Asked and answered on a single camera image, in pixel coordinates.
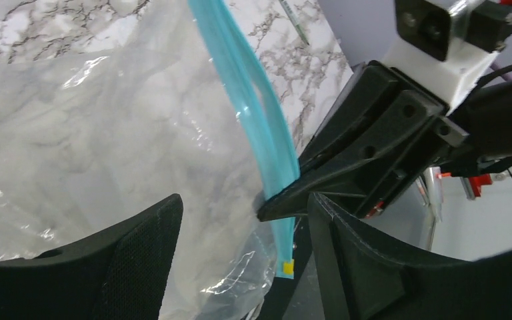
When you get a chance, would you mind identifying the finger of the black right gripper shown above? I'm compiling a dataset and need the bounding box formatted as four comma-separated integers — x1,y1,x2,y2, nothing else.
257,128,442,221

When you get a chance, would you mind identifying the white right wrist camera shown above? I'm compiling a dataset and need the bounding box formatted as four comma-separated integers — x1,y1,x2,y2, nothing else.
381,1,512,113

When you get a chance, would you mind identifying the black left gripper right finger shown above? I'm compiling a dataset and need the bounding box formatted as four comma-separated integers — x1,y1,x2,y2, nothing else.
308,193,512,319

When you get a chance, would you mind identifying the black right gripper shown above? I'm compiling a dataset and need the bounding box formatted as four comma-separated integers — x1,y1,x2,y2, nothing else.
299,60,512,218

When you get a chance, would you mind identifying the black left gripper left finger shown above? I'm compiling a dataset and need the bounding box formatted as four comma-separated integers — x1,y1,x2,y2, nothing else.
0,194,183,319

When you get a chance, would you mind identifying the green marker pen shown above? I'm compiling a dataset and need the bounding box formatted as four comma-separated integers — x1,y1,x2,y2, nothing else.
279,0,309,45

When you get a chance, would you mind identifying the clear zip top bag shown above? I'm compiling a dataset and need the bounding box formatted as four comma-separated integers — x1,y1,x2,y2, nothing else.
0,1,299,319

